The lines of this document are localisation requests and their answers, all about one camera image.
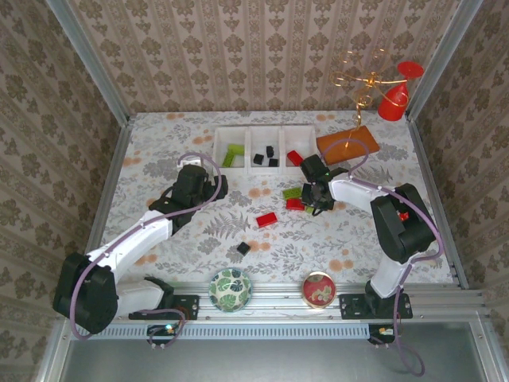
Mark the grey slotted cable duct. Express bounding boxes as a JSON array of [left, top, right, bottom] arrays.
[[72, 322, 369, 340]]

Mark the aluminium front rail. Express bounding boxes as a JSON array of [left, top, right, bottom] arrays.
[[59, 281, 492, 324]]

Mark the brown wooden board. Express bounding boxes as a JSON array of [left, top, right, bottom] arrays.
[[316, 125, 381, 166]]

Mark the gold wire stand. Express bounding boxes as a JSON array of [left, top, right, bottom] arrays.
[[329, 47, 410, 150]]

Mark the red plastic disc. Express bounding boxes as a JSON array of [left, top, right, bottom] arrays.
[[398, 60, 425, 80]]

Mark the white three-compartment container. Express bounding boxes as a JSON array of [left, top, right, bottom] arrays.
[[213, 124, 319, 176]]

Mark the aluminium frame post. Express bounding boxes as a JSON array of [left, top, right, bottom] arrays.
[[404, 0, 485, 123], [45, 0, 131, 127]]

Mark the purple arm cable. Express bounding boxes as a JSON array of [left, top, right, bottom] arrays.
[[320, 138, 445, 378], [69, 151, 223, 351]]

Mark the black connector box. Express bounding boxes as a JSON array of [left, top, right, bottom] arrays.
[[147, 324, 178, 345], [368, 324, 398, 345]]

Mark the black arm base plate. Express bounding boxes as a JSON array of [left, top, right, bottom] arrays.
[[128, 294, 200, 322], [339, 292, 414, 320]]

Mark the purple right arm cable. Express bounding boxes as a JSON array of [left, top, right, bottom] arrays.
[[320, 138, 445, 378]]

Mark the aluminium side rail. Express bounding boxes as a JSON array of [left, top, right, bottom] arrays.
[[405, 113, 470, 290], [85, 115, 132, 255]]

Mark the green leaf pattern bowl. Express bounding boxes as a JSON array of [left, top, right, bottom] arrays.
[[208, 267, 254, 314]]

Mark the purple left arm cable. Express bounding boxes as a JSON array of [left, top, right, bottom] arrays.
[[69, 151, 223, 351]]

